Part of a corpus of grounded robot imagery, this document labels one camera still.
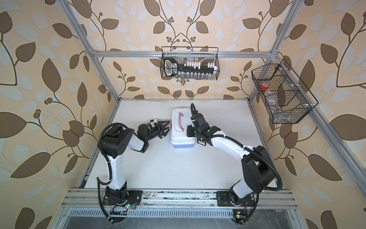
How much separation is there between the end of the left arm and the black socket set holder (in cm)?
32

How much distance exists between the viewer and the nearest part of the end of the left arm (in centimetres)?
82

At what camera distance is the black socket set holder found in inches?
32.6
